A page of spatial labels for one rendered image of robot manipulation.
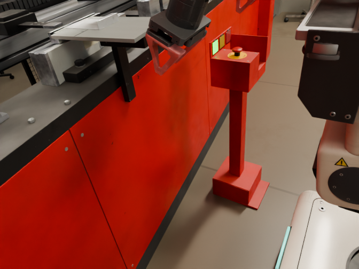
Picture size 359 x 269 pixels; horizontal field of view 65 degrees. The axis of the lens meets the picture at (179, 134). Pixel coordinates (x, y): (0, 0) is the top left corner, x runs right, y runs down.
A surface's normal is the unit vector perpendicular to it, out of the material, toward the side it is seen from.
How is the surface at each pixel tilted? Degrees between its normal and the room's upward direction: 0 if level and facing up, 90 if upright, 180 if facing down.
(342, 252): 0
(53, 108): 0
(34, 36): 90
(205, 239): 0
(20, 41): 90
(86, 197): 90
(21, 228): 90
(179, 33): 27
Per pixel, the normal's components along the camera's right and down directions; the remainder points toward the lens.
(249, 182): -0.11, -0.80
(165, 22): 0.30, -0.61
